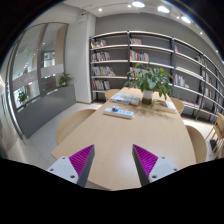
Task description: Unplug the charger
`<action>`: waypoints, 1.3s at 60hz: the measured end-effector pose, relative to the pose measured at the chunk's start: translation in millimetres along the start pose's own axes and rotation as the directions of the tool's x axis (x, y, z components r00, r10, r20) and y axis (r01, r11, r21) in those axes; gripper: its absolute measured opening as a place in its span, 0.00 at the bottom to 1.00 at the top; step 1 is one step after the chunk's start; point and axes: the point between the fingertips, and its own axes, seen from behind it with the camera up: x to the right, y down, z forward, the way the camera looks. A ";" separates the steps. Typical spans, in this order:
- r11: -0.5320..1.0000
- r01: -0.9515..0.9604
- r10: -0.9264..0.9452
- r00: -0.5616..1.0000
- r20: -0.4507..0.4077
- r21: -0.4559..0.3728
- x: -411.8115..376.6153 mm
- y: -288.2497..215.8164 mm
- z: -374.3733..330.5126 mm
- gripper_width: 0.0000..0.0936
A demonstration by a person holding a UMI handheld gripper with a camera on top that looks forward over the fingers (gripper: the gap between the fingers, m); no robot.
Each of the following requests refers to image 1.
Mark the wooden chair far right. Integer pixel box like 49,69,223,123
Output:
171,97,184,113

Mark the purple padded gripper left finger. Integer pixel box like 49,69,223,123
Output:
47,145,95,187

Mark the white open magazine stack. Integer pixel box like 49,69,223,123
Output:
110,93,140,105

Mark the glass partition with frame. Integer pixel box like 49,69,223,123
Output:
7,22,68,138

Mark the wooden chair near left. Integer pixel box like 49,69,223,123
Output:
56,109,95,145

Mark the wooden chair far left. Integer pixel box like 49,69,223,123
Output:
105,89,120,101

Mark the grey low partition counter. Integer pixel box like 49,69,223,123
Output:
16,84,76,138

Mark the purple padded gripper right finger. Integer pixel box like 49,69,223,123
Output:
132,145,179,186

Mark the yellow green book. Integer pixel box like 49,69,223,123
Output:
152,99,177,113

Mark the green potted plant white vase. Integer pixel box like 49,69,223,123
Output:
124,63,172,105

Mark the blue red charger plug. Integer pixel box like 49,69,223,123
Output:
112,106,119,112

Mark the white power strip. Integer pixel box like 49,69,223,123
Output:
104,108,134,119

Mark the wooden chair at right edge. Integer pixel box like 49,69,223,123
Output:
208,113,224,158

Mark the wooden chair near right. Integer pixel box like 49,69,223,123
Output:
186,125,207,164

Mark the potted plant on counter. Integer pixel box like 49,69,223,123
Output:
59,73,73,86

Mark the grey wall bookshelf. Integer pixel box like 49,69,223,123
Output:
89,31,224,122

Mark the small potted plant left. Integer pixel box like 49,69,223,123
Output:
18,91,29,106

